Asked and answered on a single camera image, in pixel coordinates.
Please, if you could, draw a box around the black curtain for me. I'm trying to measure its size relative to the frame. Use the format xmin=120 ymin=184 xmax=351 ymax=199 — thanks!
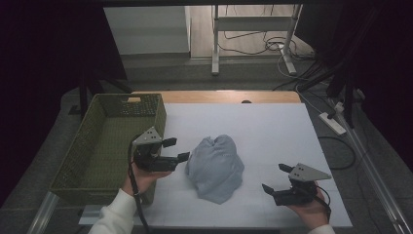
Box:
xmin=293 ymin=0 xmax=413 ymax=174
xmin=0 ymin=0 xmax=129 ymax=209

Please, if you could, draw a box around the white partition panel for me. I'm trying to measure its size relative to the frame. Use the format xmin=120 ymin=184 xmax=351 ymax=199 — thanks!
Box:
xmin=103 ymin=6 xmax=191 ymax=56

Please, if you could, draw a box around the green woven basket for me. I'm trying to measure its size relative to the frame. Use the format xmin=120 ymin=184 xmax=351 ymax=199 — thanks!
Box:
xmin=49 ymin=93 xmax=168 ymax=207

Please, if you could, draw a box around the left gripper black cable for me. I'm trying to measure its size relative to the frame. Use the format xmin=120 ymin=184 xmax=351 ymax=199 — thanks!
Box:
xmin=127 ymin=135 xmax=154 ymax=234

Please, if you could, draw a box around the person's left hand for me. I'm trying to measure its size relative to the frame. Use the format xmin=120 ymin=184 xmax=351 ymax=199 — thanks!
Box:
xmin=121 ymin=160 xmax=173 ymax=198

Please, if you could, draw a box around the white metal desk frame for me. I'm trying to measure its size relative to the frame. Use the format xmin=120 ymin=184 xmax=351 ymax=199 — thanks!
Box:
xmin=210 ymin=3 xmax=303 ymax=76

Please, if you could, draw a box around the white power strip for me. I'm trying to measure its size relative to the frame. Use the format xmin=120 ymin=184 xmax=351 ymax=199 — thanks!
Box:
xmin=319 ymin=111 xmax=348 ymax=137

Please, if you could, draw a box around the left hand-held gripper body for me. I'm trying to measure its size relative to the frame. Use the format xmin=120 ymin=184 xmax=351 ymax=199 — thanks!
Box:
xmin=131 ymin=126 xmax=180 ymax=173

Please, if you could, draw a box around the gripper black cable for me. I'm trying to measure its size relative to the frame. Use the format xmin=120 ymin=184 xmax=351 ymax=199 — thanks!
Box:
xmin=315 ymin=184 xmax=333 ymax=222
xmin=127 ymin=135 xmax=154 ymax=234

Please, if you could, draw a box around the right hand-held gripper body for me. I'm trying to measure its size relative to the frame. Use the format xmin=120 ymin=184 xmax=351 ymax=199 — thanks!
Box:
xmin=272 ymin=163 xmax=333 ymax=207

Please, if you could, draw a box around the black floor cable loop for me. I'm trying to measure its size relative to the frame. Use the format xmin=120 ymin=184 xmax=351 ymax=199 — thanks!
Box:
xmin=318 ymin=136 xmax=357 ymax=171

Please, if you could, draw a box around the white foam board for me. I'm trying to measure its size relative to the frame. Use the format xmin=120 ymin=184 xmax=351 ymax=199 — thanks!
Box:
xmin=78 ymin=102 xmax=354 ymax=228

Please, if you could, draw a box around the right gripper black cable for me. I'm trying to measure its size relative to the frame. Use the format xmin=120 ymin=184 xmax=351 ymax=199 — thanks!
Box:
xmin=315 ymin=184 xmax=333 ymax=222

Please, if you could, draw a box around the aluminium rail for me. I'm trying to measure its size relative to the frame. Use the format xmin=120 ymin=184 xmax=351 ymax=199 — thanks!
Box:
xmin=27 ymin=191 xmax=59 ymax=234
xmin=327 ymin=97 xmax=413 ymax=234

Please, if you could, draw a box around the person's right hand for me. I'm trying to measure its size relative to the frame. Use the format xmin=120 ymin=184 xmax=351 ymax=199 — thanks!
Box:
xmin=286 ymin=188 xmax=330 ymax=231

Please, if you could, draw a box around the wooden table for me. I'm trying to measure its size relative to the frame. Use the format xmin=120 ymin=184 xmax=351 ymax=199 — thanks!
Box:
xmin=131 ymin=90 xmax=302 ymax=104

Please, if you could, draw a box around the tangle of floor cables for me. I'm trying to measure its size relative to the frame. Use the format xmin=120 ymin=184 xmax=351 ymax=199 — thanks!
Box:
xmin=217 ymin=30 xmax=318 ymax=62

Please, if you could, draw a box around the light blue tank top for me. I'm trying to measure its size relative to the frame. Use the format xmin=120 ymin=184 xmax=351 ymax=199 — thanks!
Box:
xmin=184 ymin=134 xmax=245 ymax=205

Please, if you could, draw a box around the black stand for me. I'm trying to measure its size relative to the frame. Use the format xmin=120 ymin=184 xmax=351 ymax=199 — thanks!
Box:
xmin=296 ymin=61 xmax=358 ymax=130
xmin=67 ymin=69 xmax=134 ymax=120

